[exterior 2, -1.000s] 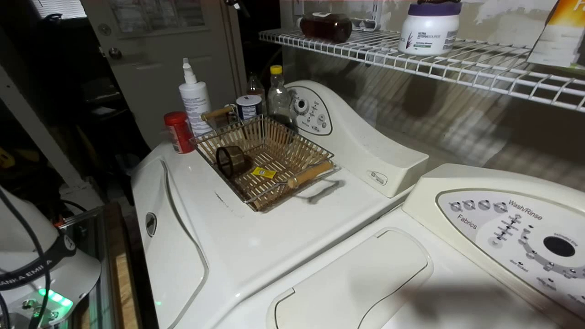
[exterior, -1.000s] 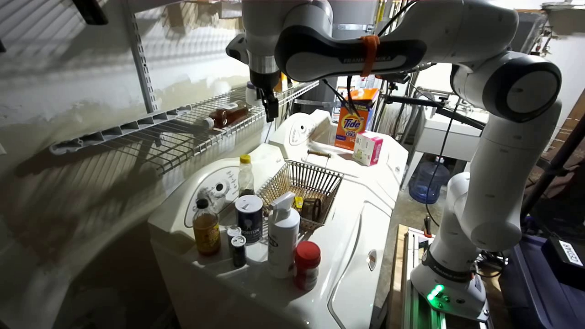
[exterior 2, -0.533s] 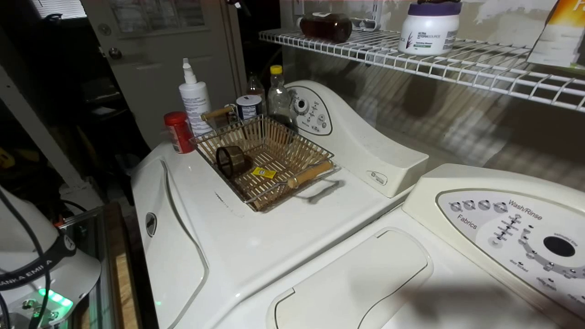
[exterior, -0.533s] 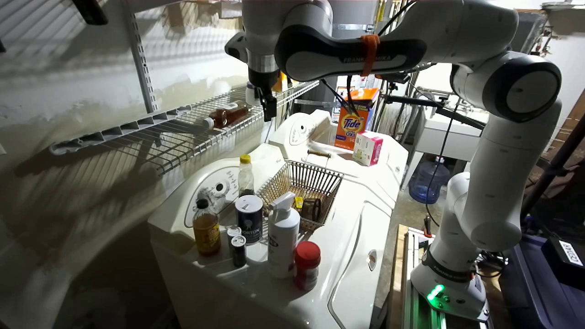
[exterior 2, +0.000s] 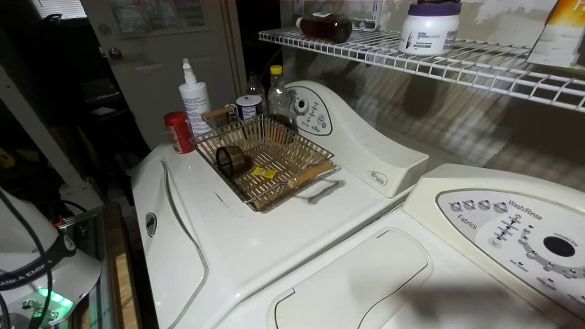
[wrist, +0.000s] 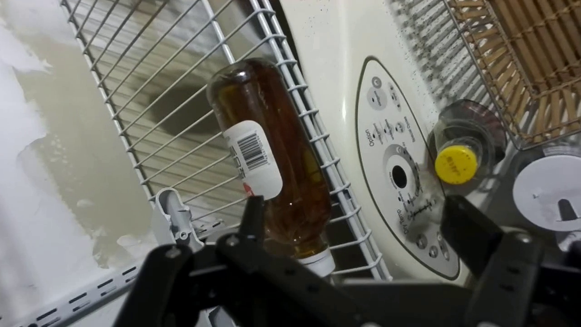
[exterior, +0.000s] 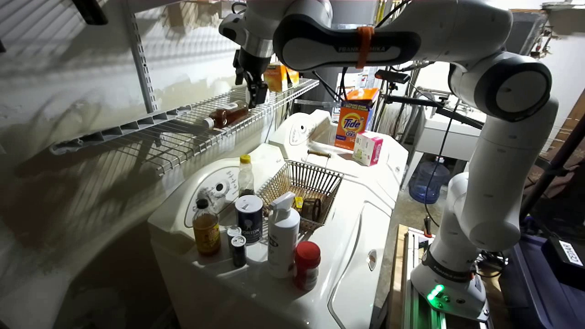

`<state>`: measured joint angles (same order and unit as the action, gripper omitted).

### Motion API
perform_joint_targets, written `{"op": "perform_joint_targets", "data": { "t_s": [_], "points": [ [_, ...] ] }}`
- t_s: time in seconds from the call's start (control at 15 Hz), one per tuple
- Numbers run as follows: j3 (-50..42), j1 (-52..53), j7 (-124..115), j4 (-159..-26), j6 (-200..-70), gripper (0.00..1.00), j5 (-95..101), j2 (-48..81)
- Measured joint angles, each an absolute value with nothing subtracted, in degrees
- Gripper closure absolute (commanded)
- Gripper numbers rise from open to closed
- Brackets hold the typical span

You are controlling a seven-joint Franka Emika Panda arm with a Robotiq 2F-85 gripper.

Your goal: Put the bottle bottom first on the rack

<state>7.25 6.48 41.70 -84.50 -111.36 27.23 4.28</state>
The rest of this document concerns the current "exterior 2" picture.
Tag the brown glass bottle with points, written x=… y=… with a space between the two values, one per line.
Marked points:
x=326 y=27

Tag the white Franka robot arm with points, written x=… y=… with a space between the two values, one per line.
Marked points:
x=30 y=243

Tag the clear bottle yellow cap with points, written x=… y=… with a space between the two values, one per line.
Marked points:
x=280 y=93

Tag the amber bottle black cap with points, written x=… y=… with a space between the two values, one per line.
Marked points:
x=256 y=87

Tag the white squeeze bottle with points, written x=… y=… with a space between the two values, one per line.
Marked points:
x=194 y=102

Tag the small yellow item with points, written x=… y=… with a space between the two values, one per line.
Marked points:
x=264 y=171

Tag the dark tape roll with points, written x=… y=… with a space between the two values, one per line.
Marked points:
x=231 y=160

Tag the dark can white label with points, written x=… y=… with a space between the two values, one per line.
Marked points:
x=249 y=107

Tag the white washing machine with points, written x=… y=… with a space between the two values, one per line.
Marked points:
x=243 y=237

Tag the red cup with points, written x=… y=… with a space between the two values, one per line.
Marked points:
x=179 y=131

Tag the white panel door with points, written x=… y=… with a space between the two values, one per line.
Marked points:
x=165 y=65

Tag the white jar purple lid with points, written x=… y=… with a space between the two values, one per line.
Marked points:
x=430 y=29

